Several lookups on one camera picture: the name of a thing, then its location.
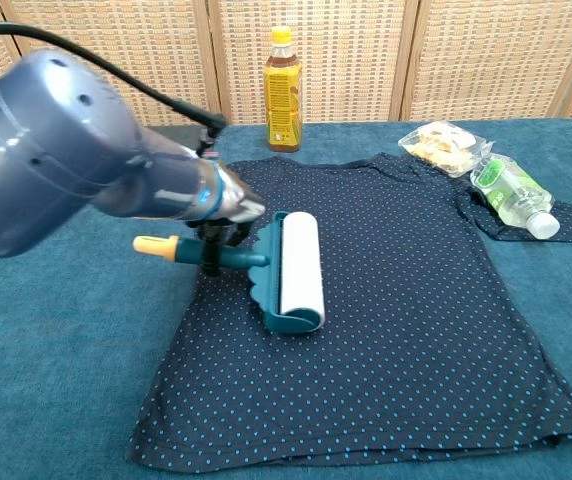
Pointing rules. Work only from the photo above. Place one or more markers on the clear bottle light green label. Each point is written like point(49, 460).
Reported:
point(511, 192)

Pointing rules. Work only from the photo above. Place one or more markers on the yellow label tea bottle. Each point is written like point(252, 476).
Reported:
point(283, 100)

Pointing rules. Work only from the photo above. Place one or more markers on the clear snack bag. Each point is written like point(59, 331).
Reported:
point(441, 147)

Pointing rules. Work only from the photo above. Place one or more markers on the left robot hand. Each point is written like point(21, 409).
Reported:
point(241, 200)

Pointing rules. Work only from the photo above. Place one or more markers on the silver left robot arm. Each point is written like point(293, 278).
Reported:
point(51, 150)

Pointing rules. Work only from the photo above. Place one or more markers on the teal table cover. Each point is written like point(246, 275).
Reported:
point(56, 375)

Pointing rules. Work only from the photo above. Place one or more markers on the navy polka dot shirt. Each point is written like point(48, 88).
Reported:
point(391, 325)

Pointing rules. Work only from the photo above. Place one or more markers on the teal lint roller yellow tip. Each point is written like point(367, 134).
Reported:
point(301, 265)

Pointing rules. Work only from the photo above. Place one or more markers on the woven folding screen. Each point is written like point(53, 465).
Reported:
point(416, 60)

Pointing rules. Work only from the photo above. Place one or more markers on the dark grey mat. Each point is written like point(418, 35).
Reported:
point(176, 134)

